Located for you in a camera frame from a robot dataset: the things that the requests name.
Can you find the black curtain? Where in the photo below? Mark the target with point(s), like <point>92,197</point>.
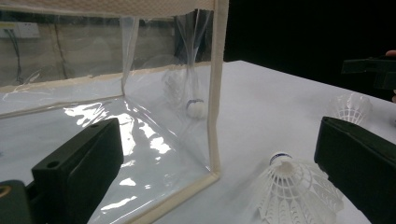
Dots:
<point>295,28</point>

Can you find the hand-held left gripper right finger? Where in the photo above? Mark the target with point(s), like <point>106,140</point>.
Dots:
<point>358,161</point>

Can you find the white wall socket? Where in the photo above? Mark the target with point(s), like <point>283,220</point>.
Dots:
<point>21,30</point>

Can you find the white plastic shuttlecock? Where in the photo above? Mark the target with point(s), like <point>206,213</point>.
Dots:
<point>351,110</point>
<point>289,186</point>
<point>196,110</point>

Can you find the white table cover sheet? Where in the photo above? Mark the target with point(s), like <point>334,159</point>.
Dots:
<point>264,102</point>

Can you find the clear plastic bag beige trim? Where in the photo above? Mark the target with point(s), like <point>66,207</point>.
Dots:
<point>140,149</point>

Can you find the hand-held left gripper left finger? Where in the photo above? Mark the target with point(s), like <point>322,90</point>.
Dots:
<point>77,174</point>

